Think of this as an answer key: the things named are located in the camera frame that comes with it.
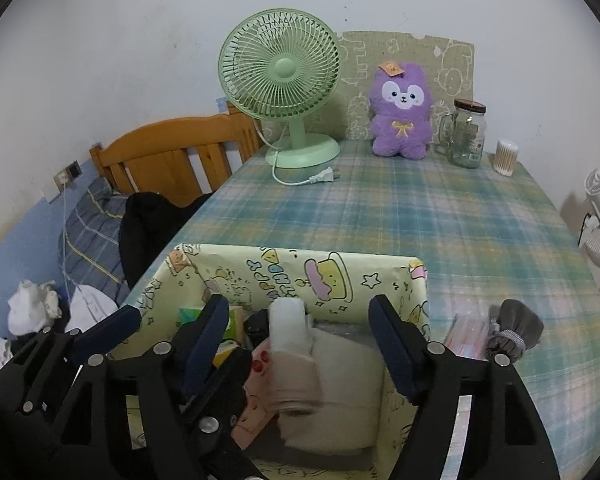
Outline green desk fan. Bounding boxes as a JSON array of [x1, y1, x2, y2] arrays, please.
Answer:
[[218, 8, 341, 169]]

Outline white folded blanket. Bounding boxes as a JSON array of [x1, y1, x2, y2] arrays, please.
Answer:
[[278, 328, 385, 456]]

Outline white fan plug cable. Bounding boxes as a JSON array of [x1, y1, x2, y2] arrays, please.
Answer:
[[251, 123, 340, 188]]

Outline glass mason jar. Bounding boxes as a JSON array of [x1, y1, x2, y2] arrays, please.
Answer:
[[434, 99, 486, 169]]

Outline yellow cartoon fabric storage box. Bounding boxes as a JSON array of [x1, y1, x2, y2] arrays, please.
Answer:
[[112, 243, 430, 479]]

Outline clear plastic zip bag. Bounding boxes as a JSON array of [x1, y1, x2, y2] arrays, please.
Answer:
[[444, 314, 491, 361]]

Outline black garment on chair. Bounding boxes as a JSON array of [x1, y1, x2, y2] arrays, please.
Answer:
[[118, 192, 212, 289]]

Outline wooden chair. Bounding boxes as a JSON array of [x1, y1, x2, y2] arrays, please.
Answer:
[[90, 105, 263, 207]]

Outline patterned beige cardboard panel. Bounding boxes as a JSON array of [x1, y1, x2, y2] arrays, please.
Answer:
[[330, 32, 475, 140]]

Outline white cloth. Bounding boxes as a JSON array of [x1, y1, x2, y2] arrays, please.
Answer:
[[268, 297, 322, 416], [7, 280, 62, 336]]

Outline plaid tablecloth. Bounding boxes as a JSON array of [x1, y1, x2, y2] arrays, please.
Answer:
[[178, 141, 600, 479]]

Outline cotton swab container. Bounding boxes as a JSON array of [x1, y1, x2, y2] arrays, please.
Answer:
[[492, 139, 519, 177]]

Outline grey knitted pouch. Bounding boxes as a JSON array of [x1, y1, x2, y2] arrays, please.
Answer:
[[484, 299, 544, 363]]

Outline purple plush bear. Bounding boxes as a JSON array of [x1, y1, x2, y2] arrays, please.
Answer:
[[368, 61, 434, 160]]

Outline blue striped pillow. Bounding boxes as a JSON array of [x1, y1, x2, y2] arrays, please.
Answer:
[[58, 177, 130, 306]]

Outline crumpled white cloth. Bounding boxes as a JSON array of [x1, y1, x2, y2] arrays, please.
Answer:
[[7, 280, 62, 336]]

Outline wall power outlet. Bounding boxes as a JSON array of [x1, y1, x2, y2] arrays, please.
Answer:
[[54, 160, 82, 192]]

